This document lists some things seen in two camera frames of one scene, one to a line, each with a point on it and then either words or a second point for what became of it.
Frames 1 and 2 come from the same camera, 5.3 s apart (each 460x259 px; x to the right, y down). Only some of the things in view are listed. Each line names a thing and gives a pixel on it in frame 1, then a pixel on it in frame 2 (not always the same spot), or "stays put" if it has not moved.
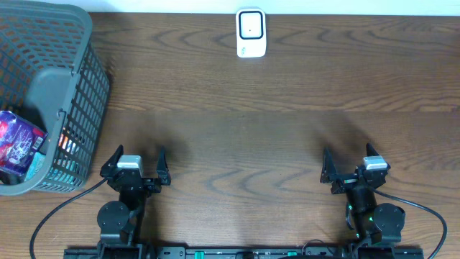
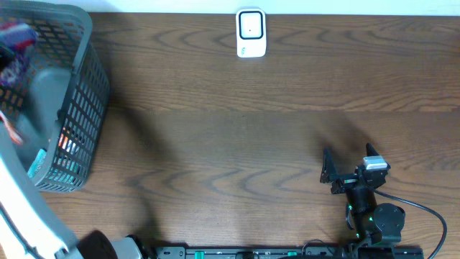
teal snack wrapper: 37,162 stays put
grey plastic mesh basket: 51,74 stays put
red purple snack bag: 20,139 -> 16,42
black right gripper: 354,182 stays put
